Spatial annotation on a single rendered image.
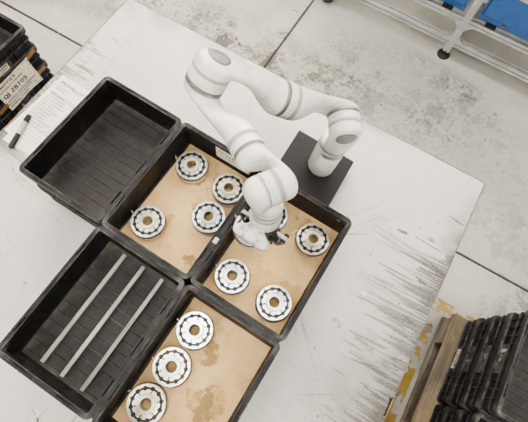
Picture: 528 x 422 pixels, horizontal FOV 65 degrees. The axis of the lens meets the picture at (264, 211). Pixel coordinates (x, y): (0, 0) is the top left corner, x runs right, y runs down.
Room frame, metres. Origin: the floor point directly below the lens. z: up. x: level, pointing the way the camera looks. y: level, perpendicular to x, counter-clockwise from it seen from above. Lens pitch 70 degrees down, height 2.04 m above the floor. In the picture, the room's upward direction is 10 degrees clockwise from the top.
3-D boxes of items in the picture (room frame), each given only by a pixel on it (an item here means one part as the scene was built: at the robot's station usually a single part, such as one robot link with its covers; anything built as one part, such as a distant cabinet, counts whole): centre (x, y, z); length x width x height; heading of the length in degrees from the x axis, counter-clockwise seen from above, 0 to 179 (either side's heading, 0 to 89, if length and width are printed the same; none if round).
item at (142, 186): (0.42, 0.23, 0.87); 0.40 x 0.30 x 0.11; 157
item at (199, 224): (0.39, 0.16, 0.86); 0.10 x 0.10 x 0.01
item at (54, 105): (0.71, 0.81, 0.70); 0.33 x 0.23 x 0.01; 159
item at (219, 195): (0.49, 0.12, 0.86); 0.10 x 0.10 x 0.01
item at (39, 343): (0.05, 0.38, 0.87); 0.40 x 0.30 x 0.11; 157
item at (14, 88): (1.00, 1.20, 0.41); 0.31 x 0.02 x 0.16; 159
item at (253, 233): (0.30, 0.00, 1.17); 0.11 x 0.09 x 0.06; 156
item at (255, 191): (0.31, 0.00, 1.27); 0.09 x 0.07 x 0.15; 125
